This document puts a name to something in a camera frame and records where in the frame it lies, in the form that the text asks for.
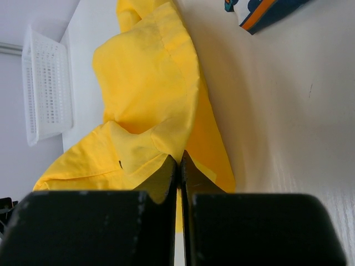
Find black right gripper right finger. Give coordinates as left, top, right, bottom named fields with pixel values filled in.
left=181, top=153, right=347, bottom=265

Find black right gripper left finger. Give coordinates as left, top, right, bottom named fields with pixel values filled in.
left=1, top=157, right=177, bottom=265

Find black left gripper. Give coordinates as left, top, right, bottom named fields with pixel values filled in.
left=0, top=197, right=18, bottom=239

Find yellow shorts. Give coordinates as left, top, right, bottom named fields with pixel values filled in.
left=32, top=0, right=236, bottom=233

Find colourful patterned shorts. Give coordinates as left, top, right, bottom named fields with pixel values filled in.
left=224, top=0, right=310, bottom=35

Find white plastic basket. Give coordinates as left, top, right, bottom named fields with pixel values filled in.
left=22, top=28, right=73, bottom=146

